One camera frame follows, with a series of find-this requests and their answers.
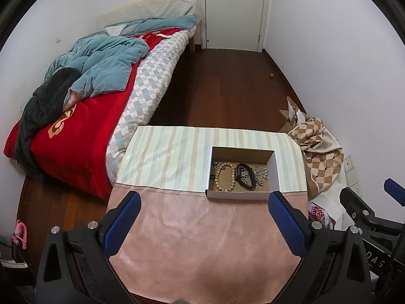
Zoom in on bed with red blanket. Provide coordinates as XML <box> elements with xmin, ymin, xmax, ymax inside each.
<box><xmin>3</xmin><ymin>28</ymin><xmax>177</xmax><ymax>201</ymax></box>

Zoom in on white wall sockets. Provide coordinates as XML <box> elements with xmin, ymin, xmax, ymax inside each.
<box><xmin>343</xmin><ymin>155</ymin><xmax>363</xmax><ymax>197</ymax></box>

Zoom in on black smartwatch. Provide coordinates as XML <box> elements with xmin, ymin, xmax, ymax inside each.
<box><xmin>235</xmin><ymin>163</ymin><xmax>256</xmax><ymax>191</ymax></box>

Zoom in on black fleece blanket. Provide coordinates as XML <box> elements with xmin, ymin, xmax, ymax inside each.
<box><xmin>15</xmin><ymin>67</ymin><xmax>83</xmax><ymax>183</ymax></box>

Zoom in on white bag with red print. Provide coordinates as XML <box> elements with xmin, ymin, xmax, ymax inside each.
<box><xmin>308</xmin><ymin>201</ymin><xmax>336</xmax><ymax>230</ymax></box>

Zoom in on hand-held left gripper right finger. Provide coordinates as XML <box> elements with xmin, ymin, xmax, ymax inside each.
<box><xmin>268</xmin><ymin>191</ymin><xmax>373</xmax><ymax>304</ymax></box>

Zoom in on pale pillow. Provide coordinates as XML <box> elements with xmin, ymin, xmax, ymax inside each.
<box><xmin>96</xmin><ymin>0</ymin><xmax>200</xmax><ymax>28</ymax></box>

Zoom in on blue quilt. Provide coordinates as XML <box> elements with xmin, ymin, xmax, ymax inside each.
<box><xmin>44</xmin><ymin>15</ymin><xmax>197</xmax><ymax>99</ymax></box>

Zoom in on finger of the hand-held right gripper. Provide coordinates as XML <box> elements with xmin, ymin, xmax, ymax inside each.
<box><xmin>384</xmin><ymin>178</ymin><xmax>405</xmax><ymax>204</ymax></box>
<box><xmin>339</xmin><ymin>187</ymin><xmax>382</xmax><ymax>227</ymax></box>

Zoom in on brown checkered cloth bag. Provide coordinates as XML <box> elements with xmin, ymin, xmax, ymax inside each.
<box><xmin>278</xmin><ymin>96</ymin><xmax>345</xmax><ymax>194</ymax></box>

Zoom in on thin silver chain bracelet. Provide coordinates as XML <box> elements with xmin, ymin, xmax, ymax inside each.
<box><xmin>251</xmin><ymin>166</ymin><xmax>270</xmax><ymax>179</ymax></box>

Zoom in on white door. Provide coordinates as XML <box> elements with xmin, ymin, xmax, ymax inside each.
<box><xmin>198</xmin><ymin>0</ymin><xmax>272</xmax><ymax>53</ymax></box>

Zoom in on pink garment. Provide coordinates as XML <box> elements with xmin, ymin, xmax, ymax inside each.
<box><xmin>65</xmin><ymin>89</ymin><xmax>84</xmax><ymax>109</ymax></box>

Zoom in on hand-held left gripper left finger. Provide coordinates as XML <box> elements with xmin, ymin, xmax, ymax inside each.
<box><xmin>35</xmin><ymin>191</ymin><xmax>142</xmax><ymax>304</ymax></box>

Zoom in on checkered bed sheet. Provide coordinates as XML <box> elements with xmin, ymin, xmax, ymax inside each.
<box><xmin>105</xmin><ymin>31</ymin><xmax>194</xmax><ymax>186</ymax></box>

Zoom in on wooden bead bracelet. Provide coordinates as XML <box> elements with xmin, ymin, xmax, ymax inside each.
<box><xmin>214</xmin><ymin>162</ymin><xmax>236</xmax><ymax>193</ymax></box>

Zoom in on white cardboard box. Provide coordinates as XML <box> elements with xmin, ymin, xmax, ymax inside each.
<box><xmin>205</xmin><ymin>146</ymin><xmax>283</xmax><ymax>201</ymax></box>

